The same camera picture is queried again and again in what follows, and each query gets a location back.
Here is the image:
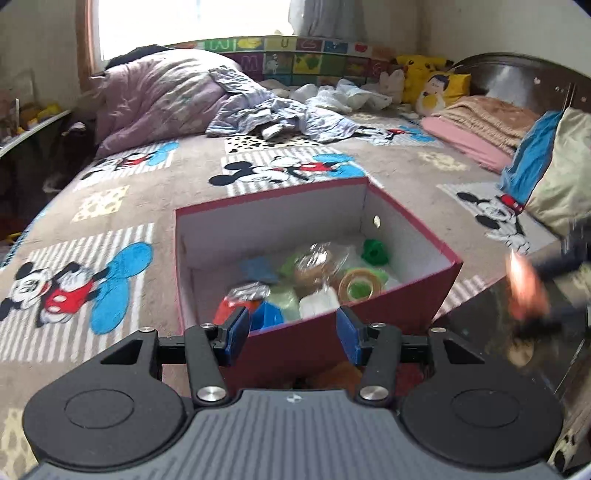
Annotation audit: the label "green plastic screw toy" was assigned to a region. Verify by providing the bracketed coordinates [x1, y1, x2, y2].
[361, 238, 390, 266]

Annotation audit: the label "dark portrait box lid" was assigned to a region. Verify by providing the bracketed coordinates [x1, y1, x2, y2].
[433, 275, 590, 409]

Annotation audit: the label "cluttered side desk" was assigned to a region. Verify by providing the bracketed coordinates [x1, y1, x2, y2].
[1, 104, 71, 157]

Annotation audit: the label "lilac quilt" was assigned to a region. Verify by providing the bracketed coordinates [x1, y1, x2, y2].
[93, 49, 242, 158]

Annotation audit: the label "dark wooden headboard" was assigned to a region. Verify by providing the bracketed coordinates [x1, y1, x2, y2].
[452, 53, 590, 115]

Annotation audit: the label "yellow Pikachu plush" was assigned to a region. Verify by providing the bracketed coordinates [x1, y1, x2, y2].
[394, 54, 454, 104]

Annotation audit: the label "blue towel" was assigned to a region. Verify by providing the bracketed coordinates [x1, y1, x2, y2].
[498, 111, 563, 206]

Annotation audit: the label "grey curtain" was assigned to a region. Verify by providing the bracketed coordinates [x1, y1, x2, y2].
[288, 0, 366, 41]

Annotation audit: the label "tape roll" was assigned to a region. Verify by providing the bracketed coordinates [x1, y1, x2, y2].
[338, 268, 389, 303]

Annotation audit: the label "grey clay bag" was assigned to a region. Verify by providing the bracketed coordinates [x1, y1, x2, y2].
[228, 281, 270, 302]

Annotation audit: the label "Mickey Mouse bed cover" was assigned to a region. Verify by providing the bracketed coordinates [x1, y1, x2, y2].
[1, 110, 556, 479]

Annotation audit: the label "colourful alphabet foam mat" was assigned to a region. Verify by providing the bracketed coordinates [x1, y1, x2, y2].
[175, 35, 396, 86]

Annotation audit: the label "crumpled blue grey clothes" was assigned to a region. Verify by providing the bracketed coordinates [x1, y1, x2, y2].
[205, 67, 359, 143]

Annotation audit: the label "cream pillow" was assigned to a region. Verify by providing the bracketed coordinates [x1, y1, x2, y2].
[526, 107, 591, 236]

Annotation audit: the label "pink folded blanket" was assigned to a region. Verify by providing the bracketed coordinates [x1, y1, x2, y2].
[421, 117, 513, 174]

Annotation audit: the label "red cardboard shoe box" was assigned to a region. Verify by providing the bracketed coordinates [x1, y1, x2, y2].
[174, 177, 462, 390]

